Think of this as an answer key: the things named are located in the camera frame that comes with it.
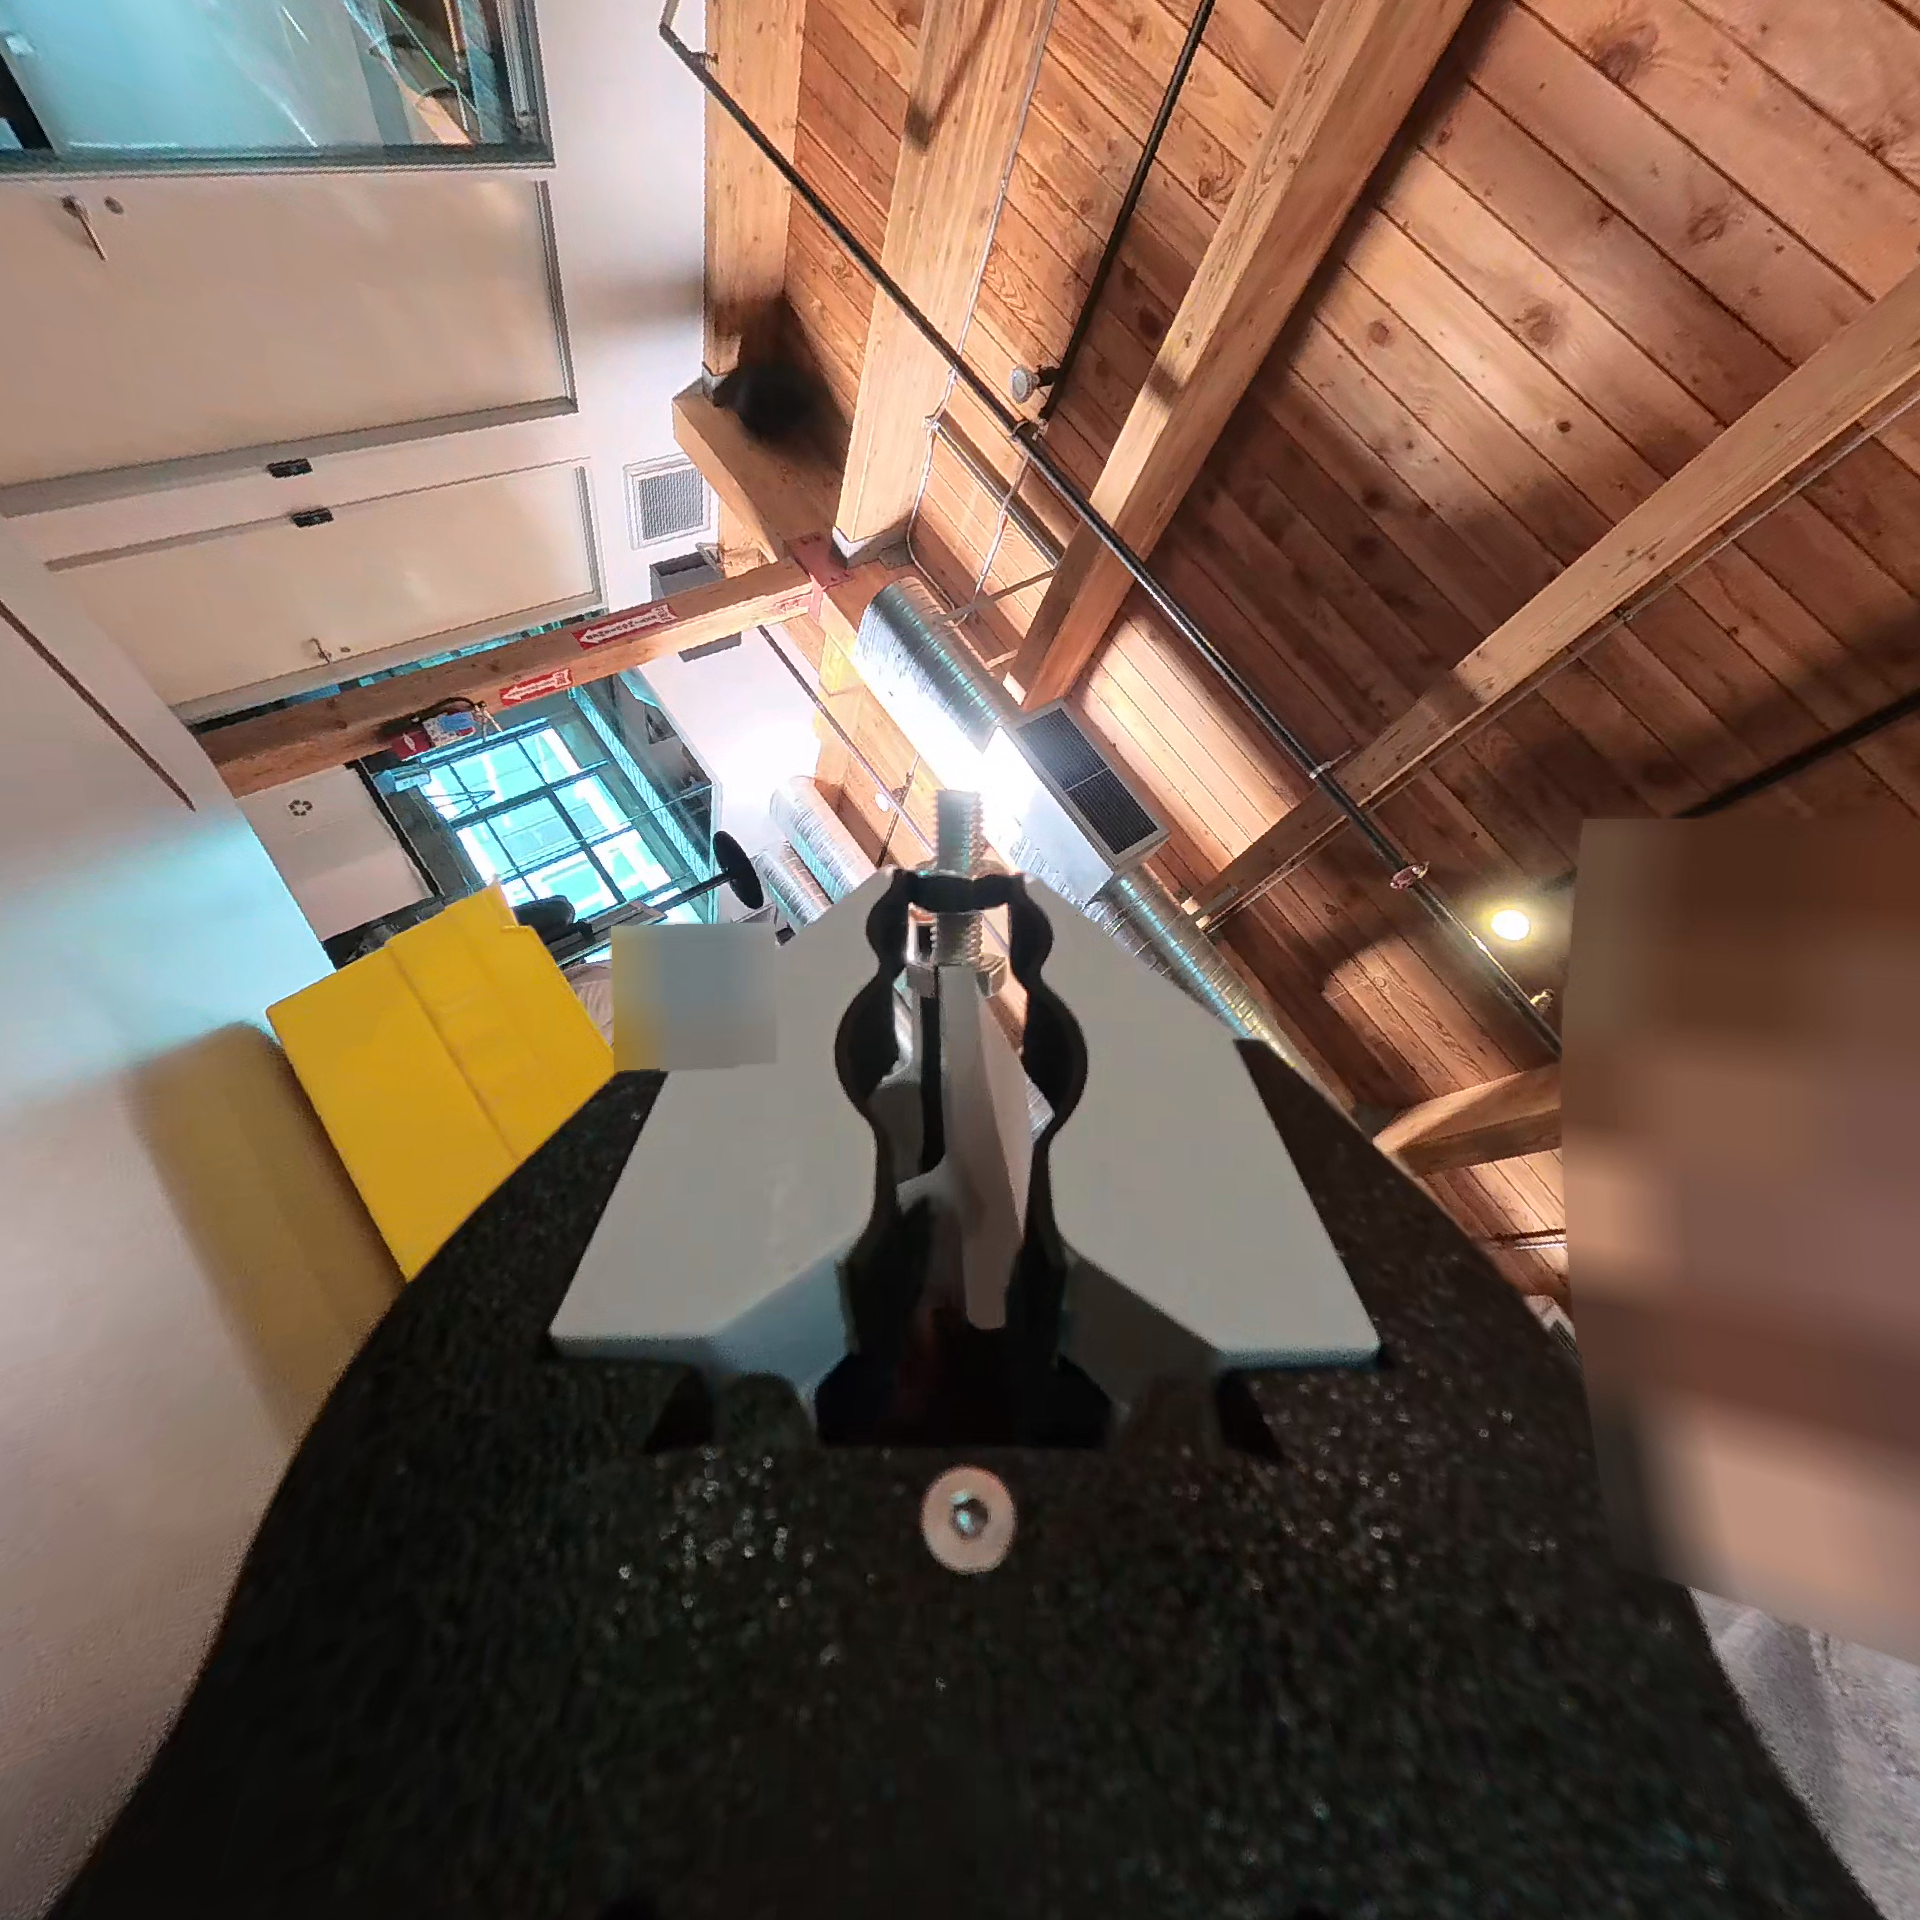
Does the grey and navy printed sweatshirt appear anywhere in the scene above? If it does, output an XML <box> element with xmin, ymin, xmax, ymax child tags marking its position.
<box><xmin>1691</xmin><ymin>1586</ymin><xmax>1920</xmax><ymax>1920</ymax></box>

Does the white ceiling air unit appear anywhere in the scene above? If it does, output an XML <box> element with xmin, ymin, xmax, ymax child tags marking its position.
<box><xmin>1002</xmin><ymin>696</ymin><xmax>1175</xmax><ymax>907</ymax></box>

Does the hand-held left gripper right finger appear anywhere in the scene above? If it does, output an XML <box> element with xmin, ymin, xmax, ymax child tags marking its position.
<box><xmin>990</xmin><ymin>869</ymin><xmax>1382</xmax><ymax>1432</ymax></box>

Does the white wall vent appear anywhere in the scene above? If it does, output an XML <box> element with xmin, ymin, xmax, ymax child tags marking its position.
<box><xmin>621</xmin><ymin>454</ymin><xmax>711</xmax><ymax>552</ymax></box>

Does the white door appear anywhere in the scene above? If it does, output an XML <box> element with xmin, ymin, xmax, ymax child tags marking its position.
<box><xmin>0</xmin><ymin>462</ymin><xmax>603</xmax><ymax>710</ymax></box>

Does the white cabinet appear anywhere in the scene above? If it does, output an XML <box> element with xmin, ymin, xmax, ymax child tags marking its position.
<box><xmin>238</xmin><ymin>762</ymin><xmax>441</xmax><ymax>943</ymax></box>

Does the large paned window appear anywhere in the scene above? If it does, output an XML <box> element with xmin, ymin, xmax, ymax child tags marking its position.
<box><xmin>364</xmin><ymin>674</ymin><xmax>725</xmax><ymax>964</ymax></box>

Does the silver hex bolt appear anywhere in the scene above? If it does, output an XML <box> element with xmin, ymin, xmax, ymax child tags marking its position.
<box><xmin>919</xmin><ymin>792</ymin><xmax>1008</xmax><ymax>1000</ymax></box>

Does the silver air duct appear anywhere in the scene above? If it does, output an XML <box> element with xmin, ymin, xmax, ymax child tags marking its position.
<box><xmin>1087</xmin><ymin>864</ymin><xmax>1360</xmax><ymax>1119</ymax></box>
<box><xmin>762</xmin><ymin>779</ymin><xmax>904</xmax><ymax>934</ymax></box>
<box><xmin>858</xmin><ymin>574</ymin><xmax>1041</xmax><ymax>756</ymax></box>

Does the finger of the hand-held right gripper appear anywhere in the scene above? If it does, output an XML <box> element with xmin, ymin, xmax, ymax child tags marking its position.
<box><xmin>939</xmin><ymin>968</ymin><xmax>1041</xmax><ymax>1335</ymax></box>
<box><xmin>883</xmin><ymin>962</ymin><xmax>948</xmax><ymax>1188</ymax></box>

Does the black ceiling pipe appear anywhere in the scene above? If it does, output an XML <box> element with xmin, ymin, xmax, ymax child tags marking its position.
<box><xmin>1036</xmin><ymin>0</ymin><xmax>1222</xmax><ymax>421</ymax></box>
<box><xmin>656</xmin><ymin>0</ymin><xmax>1572</xmax><ymax>1060</ymax></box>

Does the large yellow plastic bin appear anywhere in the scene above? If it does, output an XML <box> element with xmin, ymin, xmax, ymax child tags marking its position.
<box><xmin>268</xmin><ymin>883</ymin><xmax>621</xmax><ymax>1285</ymax></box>

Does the wooden support post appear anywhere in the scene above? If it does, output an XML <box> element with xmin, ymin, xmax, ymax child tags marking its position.
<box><xmin>196</xmin><ymin>558</ymin><xmax>823</xmax><ymax>802</ymax></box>

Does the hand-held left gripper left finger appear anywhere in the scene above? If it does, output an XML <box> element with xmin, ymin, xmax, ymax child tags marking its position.
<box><xmin>549</xmin><ymin>869</ymin><xmax>942</xmax><ymax>1422</ymax></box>

